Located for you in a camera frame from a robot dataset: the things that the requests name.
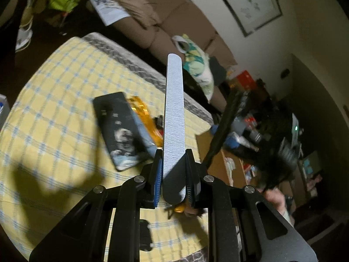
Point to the grey nail file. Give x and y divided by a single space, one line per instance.
174 114

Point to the orange hair clip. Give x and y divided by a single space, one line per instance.
141 112

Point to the beige blanket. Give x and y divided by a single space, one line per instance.
133 2

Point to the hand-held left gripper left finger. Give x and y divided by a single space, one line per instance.
158 185

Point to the green printed tote bag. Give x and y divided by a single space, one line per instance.
197 60

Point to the bright green bag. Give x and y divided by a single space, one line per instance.
62 0

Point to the person's right hand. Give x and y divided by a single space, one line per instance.
275 199

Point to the yellow checked tablecloth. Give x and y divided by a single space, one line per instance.
54 87

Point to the red box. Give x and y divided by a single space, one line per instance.
244 78

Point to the framed ink painting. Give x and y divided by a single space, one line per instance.
245 2

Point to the amber hair clip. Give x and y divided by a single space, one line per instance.
180 210

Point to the small black clip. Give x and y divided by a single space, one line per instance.
145 234

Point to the cardboard box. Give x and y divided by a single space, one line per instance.
215 166

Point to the printed paper sheet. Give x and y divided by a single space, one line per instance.
107 9

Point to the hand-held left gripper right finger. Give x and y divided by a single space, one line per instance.
189 192

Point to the black patterned pouch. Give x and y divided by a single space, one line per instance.
120 131

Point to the brown sofa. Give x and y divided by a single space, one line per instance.
169 19

